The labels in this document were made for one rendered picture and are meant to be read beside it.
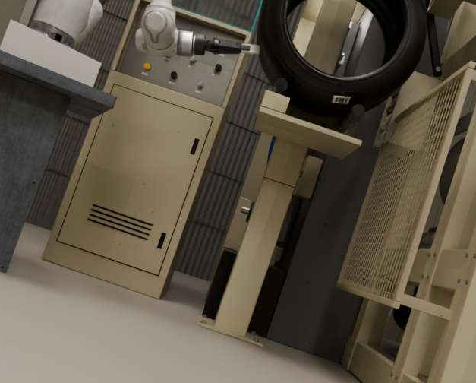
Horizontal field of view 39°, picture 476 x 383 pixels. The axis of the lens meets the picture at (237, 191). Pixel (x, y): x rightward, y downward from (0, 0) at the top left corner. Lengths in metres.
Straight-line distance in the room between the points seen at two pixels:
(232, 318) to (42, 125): 1.03
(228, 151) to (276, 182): 3.21
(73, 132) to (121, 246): 2.64
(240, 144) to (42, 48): 3.77
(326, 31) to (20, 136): 1.28
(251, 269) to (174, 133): 0.77
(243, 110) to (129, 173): 2.99
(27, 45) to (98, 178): 0.94
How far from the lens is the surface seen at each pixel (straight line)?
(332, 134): 2.35
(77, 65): 2.32
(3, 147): 2.31
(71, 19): 2.43
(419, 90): 2.77
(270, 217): 2.67
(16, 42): 2.31
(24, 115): 2.31
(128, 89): 3.12
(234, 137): 5.89
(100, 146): 3.09
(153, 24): 2.30
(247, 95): 5.96
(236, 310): 2.67
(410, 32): 2.48
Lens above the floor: 0.30
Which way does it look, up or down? 5 degrees up
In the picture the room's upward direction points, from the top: 19 degrees clockwise
